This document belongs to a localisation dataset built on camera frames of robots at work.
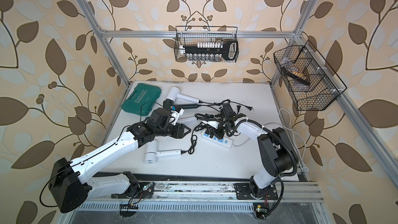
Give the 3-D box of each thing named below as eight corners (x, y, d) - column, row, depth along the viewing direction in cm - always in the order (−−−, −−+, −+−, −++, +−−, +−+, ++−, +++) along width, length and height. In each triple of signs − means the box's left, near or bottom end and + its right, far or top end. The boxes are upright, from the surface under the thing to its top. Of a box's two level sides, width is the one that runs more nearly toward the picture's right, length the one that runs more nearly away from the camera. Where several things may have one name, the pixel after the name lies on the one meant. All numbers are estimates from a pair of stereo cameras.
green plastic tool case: (122, 111, 106) (119, 107, 102) (138, 86, 121) (136, 82, 117) (149, 116, 103) (147, 112, 100) (162, 90, 118) (161, 86, 115)
